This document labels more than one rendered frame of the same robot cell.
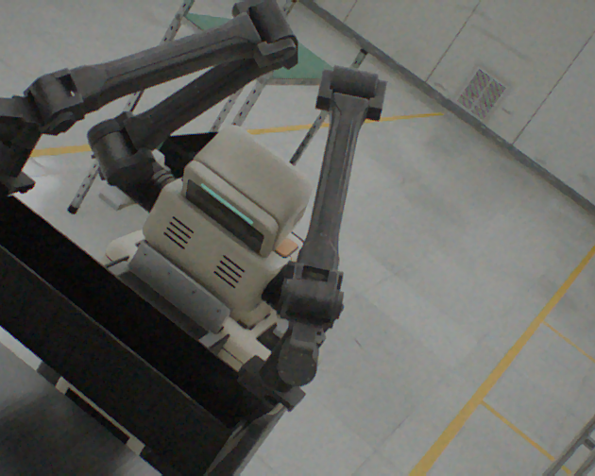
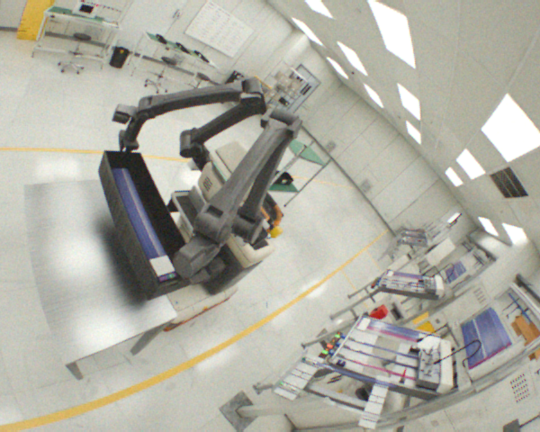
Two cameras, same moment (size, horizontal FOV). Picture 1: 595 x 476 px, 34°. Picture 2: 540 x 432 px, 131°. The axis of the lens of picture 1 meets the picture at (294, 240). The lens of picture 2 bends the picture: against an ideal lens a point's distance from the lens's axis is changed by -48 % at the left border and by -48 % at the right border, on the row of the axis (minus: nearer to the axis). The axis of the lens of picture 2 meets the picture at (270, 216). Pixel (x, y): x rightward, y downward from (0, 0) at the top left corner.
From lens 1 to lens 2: 0.99 m
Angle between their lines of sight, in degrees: 11
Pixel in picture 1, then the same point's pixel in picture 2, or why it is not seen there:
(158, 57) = (191, 93)
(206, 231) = (216, 185)
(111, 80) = (166, 100)
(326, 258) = (225, 203)
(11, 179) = (127, 142)
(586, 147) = (387, 206)
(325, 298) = (213, 229)
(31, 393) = not seen: hidden behind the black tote
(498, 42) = (372, 174)
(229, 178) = (225, 160)
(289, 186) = not seen: hidden behind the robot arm
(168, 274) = (199, 200)
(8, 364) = not seen: hidden behind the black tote
